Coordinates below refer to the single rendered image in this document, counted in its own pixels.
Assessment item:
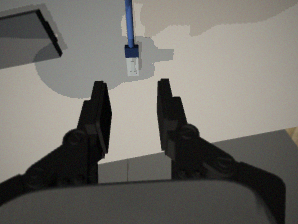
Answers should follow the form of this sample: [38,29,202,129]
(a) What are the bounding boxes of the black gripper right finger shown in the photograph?
[157,78,286,224]

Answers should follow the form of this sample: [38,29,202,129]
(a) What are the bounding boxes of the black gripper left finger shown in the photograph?
[0,81,112,207]

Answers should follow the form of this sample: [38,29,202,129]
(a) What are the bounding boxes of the white and blue cable plug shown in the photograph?
[124,44,139,76]

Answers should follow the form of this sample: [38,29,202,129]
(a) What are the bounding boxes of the dark blue patch cord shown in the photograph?
[125,0,134,48]

